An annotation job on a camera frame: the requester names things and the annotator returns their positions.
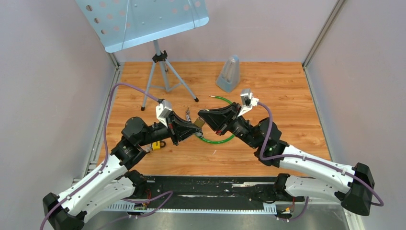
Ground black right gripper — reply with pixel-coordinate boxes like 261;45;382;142
198;103;259;150

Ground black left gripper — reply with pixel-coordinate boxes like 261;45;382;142
138;110;202;146

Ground cable lock keys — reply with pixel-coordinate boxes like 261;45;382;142
185;108;191;121

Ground green cable lock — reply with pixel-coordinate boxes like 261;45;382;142
196;94;237;144

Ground yellow padlock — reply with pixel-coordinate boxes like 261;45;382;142
151;140;166;151

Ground small brass padlock with keys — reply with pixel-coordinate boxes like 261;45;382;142
194;117;205;138

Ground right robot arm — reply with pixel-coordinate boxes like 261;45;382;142
198;103;377;216

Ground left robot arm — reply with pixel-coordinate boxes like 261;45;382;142
40;111;202;230

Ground blue translucent metronome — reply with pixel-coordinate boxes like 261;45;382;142
215;55;240;93

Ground grey music stand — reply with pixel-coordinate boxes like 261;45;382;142
74;0;210;112

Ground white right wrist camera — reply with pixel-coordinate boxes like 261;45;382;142
237;88;259;117

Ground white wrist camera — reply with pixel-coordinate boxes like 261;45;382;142
237;88;259;117
156;99;172;127

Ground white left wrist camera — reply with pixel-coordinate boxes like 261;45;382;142
156;99;172;127

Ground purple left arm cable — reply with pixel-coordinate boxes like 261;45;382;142
39;83;174;230

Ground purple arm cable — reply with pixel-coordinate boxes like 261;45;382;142
257;101;384;222
39;83;174;230

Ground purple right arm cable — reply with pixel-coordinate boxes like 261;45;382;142
257;101;384;222

